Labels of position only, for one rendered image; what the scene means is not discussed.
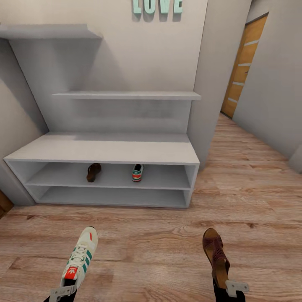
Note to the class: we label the sandal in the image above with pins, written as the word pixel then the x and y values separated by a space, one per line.
pixel 213 248
pixel 92 171

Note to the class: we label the gym shoe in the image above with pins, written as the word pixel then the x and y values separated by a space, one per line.
pixel 77 266
pixel 137 172

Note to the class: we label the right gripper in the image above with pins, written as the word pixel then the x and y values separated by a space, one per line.
pixel 222 296

